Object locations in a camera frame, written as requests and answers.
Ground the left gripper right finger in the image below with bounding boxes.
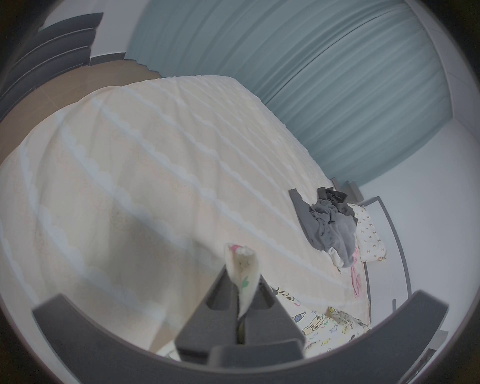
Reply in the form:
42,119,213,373
244,275,306,349

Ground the white printed pyjama top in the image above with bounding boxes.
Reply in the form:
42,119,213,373
224,243,372,357

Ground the grey knit garment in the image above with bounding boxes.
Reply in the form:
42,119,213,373
319,214,357,263

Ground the black garment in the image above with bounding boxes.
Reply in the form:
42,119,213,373
317,187,355,216

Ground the white garment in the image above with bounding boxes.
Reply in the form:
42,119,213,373
328,247,346,269

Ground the bed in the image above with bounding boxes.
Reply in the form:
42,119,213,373
0,75,409,361

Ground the black chest of drawers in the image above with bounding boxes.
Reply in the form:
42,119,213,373
0,13,104,121

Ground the grey bedside table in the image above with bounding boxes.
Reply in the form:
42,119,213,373
332,179,362,205

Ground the pink garment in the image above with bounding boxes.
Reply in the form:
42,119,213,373
350,251,362,299

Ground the white printed pillow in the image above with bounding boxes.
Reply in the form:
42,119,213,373
350,204,387,263

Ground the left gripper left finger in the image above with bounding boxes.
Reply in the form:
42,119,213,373
176,262,241,362

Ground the dark grey garment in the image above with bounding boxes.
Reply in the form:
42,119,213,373
289,188,331,252

